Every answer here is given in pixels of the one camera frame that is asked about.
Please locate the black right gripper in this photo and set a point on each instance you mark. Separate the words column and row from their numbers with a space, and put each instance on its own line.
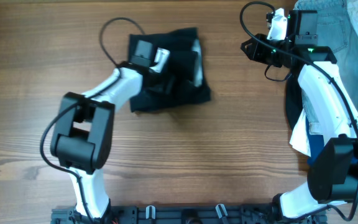
column 255, row 53

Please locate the black shorts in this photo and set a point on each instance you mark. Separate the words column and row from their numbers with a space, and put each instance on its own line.
column 185, row 62

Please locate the light blue denim shorts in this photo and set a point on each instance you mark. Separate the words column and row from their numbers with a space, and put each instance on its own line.
column 334, row 29

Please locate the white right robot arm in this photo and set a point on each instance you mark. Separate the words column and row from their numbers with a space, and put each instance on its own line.
column 332, row 179

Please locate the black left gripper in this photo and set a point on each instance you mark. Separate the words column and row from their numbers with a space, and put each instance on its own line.
column 161, row 88

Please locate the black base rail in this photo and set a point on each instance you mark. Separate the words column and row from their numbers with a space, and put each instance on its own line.
column 241, row 214

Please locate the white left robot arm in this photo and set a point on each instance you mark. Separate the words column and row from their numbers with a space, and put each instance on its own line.
column 82, row 131

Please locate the black garment in pile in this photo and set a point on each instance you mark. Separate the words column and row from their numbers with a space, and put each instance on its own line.
column 293, row 101

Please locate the dark blue garment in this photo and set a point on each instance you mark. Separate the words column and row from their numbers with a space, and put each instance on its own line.
column 316, row 144

